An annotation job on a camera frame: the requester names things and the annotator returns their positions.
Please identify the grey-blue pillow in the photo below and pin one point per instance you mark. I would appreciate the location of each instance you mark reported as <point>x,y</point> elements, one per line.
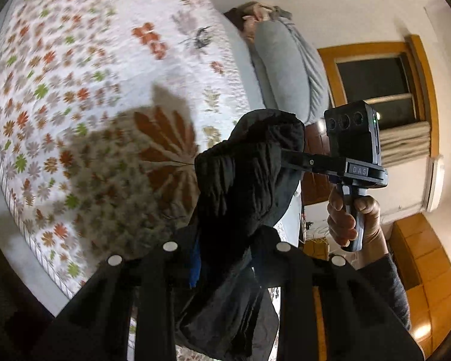
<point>278,75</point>
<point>315,82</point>

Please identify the person's right forearm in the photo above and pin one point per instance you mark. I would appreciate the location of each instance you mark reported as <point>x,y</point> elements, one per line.
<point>383,282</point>

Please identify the wooden framed window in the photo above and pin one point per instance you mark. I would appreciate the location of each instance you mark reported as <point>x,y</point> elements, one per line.
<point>372,75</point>

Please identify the floral quilt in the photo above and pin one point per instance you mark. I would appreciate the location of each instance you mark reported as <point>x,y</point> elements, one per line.
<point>79,82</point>

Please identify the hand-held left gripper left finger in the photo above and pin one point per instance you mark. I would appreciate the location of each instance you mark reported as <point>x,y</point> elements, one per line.
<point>194,267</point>

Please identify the dark wooden headboard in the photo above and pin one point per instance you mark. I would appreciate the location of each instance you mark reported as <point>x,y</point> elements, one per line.
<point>315,190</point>

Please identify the black pants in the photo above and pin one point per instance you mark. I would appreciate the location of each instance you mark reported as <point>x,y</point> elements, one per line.
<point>240,180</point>

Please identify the bed with blue sheet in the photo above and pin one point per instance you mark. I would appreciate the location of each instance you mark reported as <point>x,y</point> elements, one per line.
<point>242,60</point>

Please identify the eyeglasses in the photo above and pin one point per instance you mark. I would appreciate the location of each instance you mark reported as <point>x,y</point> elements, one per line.
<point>201,37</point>

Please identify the beige curtain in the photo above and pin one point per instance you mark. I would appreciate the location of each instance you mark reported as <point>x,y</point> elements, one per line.
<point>402,143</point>

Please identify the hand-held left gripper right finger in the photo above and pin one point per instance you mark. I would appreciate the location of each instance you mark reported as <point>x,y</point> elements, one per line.
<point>285,270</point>

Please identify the person's right hand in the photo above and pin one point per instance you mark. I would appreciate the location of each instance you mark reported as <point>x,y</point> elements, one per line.
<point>340,222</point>

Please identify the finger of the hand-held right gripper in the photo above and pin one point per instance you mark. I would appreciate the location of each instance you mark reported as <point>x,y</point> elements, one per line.
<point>312,162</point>

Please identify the pile of clothes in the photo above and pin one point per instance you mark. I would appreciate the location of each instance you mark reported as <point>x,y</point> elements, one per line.
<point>255,15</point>

